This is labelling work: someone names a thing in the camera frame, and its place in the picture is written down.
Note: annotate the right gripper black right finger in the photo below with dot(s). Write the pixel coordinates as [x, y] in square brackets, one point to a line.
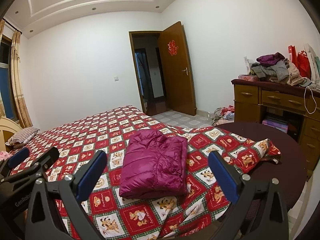
[270, 222]

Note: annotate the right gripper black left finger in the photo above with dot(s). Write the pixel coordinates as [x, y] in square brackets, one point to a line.
[44, 220]

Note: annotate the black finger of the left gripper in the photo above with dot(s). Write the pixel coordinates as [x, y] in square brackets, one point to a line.
[11, 163]
[38, 167]

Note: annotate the magenta quilted down jacket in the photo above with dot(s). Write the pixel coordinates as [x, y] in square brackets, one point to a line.
[154, 166]

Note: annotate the clothes pile on floor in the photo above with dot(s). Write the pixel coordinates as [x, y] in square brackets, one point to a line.
[223, 115]

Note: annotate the clothes pile on dresser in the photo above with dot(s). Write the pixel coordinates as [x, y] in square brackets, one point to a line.
[278, 69]

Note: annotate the pink floral folded blanket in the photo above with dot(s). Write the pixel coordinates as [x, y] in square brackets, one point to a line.
[5, 155]

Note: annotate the striped grey pillow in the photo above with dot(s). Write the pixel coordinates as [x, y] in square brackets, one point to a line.
[22, 137]

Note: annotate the cream wooden headboard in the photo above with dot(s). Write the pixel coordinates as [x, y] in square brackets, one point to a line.
[8, 129]

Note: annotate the beige curtain right panel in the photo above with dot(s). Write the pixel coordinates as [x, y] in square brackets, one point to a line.
[21, 107]

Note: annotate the red patchwork bear bedspread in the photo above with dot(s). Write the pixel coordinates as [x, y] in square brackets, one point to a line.
[117, 217]

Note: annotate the window with blue pane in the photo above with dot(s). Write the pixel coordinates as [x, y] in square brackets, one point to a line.
[8, 108]

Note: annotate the brown wooden dresser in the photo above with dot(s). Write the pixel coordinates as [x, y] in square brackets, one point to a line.
[295, 110]

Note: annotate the pink box on dresser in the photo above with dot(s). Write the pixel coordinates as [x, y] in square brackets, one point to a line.
[251, 78]

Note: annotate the brown wooden door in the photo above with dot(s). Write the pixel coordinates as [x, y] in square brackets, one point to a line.
[178, 77]

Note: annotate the red gift bag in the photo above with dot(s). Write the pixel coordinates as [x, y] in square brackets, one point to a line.
[301, 61]

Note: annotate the white gift bag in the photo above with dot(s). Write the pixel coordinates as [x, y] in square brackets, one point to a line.
[313, 66]

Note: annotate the red double happiness decal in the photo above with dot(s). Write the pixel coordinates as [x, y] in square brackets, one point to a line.
[172, 48]

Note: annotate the white wall switch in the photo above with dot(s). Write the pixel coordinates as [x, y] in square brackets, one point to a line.
[116, 78]

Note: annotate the brown door frame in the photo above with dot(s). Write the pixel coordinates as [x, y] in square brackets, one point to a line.
[148, 69]

